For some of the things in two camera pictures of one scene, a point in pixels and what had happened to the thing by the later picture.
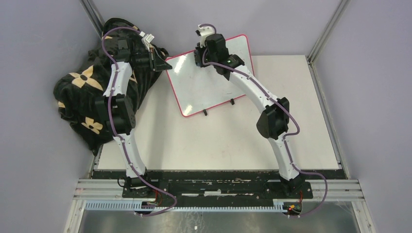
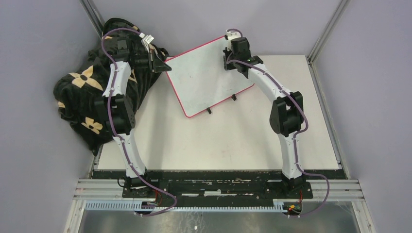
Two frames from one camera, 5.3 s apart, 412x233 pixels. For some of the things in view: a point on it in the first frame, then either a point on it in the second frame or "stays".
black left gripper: [157, 63] stays
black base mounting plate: [215, 185] stays
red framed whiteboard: [198, 88] stays
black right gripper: [201, 50] → [227, 65]
